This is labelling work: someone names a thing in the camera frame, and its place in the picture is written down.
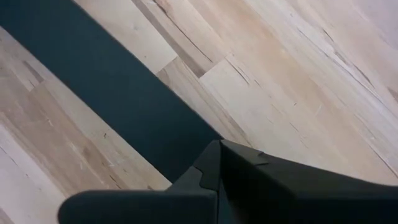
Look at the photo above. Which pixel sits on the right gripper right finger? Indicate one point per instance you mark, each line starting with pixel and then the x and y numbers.
pixel 311 193

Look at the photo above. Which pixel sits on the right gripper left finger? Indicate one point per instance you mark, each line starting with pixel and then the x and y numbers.
pixel 140 207

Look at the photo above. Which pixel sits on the black duct cover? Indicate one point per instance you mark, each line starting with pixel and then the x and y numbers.
pixel 118 93

